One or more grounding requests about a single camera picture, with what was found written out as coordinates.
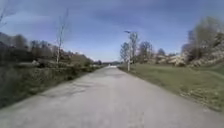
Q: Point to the street lamp pole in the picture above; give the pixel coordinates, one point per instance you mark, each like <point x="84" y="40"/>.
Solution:
<point x="128" y="50"/>

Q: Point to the group of bare trees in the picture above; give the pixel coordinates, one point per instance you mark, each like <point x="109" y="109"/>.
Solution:
<point x="141" y="51"/>

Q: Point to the grey gravel path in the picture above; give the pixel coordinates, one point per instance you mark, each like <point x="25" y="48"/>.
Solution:
<point x="110" y="100"/>

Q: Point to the thin bare birch tree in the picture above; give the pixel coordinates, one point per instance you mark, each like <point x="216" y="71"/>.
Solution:
<point x="60" y="36"/>

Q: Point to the grass verge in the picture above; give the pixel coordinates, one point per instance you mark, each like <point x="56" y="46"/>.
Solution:
<point x="30" y="83"/>
<point x="186" y="81"/>

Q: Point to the wood of bare trees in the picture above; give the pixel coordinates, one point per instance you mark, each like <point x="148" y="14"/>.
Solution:
<point x="36" y="50"/>

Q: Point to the rocky slope with trees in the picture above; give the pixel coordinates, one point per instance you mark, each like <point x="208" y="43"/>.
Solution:
<point x="203" y="46"/>

